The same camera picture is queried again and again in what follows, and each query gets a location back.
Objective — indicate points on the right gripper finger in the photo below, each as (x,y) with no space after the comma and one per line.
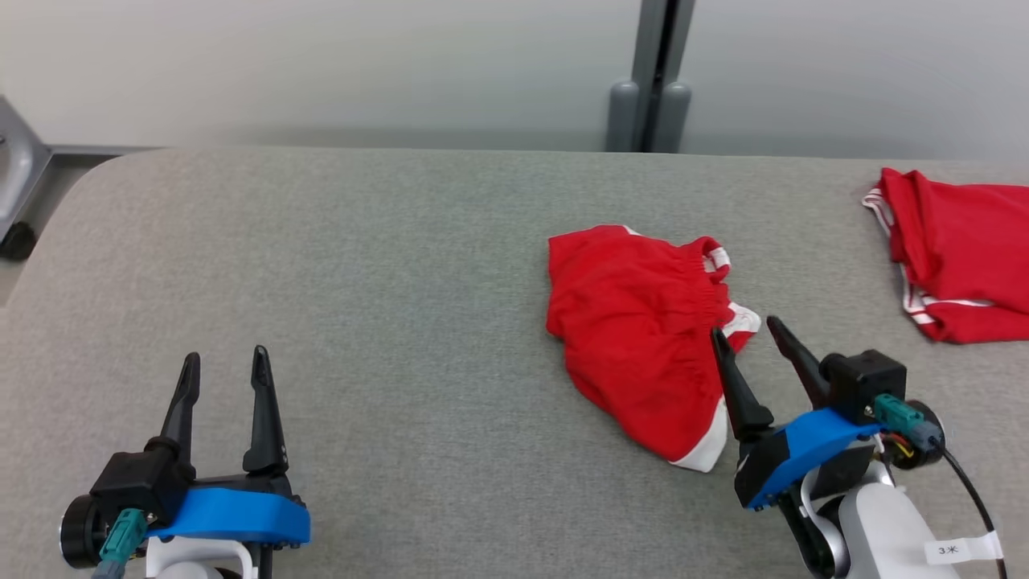
(804,362)
(741,402)

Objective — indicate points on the grey partition post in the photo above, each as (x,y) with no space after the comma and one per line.
(655,40)

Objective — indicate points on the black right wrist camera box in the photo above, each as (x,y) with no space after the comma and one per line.
(864,382)

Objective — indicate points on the red shorts white cuffs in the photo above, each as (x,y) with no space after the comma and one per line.
(635,338)

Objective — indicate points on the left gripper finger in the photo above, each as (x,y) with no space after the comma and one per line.
(183,418)
(267,426)

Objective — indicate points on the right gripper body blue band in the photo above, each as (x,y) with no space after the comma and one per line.
(804,450)

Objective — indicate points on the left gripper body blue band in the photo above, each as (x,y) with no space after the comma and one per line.
(241,519)

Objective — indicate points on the red basketball jersey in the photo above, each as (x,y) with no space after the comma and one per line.
(973,241)

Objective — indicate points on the grey cylindrical post foot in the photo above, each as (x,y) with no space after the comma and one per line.
(672,117)
(621,117)

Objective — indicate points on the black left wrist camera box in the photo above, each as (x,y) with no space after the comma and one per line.
(137,486)

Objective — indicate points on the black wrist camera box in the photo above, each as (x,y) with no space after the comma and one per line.
(864,382)
(137,486)

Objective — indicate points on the black caster wheel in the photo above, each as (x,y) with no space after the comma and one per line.
(16,243)

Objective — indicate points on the grey wheeled stand leg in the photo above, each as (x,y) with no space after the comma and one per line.
(20,161)

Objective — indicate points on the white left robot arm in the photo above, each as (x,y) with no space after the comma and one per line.
(193,560)

